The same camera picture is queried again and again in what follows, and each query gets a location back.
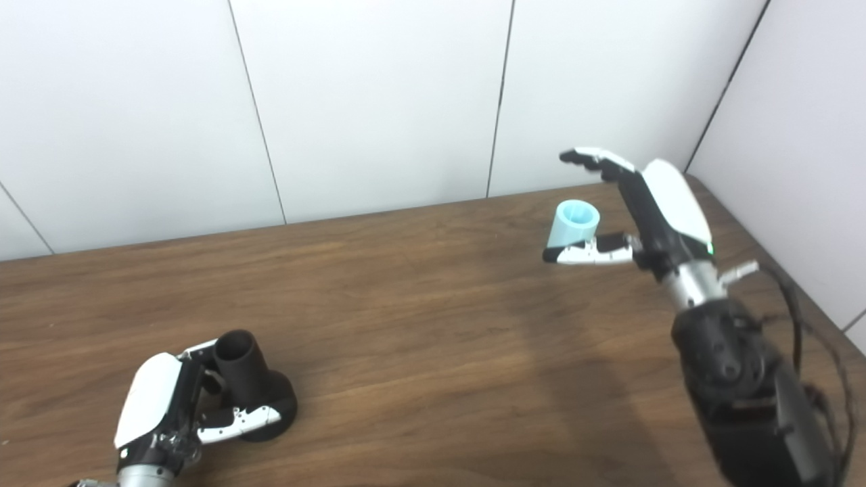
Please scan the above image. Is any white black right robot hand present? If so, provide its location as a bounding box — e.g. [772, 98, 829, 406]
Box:
[543, 147, 715, 279]

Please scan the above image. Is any light blue cylinder cup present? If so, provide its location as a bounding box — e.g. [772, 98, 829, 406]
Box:
[547, 199, 601, 250]

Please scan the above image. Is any black flared nozzle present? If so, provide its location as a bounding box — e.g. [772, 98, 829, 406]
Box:
[214, 329, 298, 443]

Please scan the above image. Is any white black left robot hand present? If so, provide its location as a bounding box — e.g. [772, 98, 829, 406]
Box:
[113, 338, 283, 474]

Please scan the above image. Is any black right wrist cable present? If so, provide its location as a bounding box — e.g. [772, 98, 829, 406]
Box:
[719, 260, 857, 487]

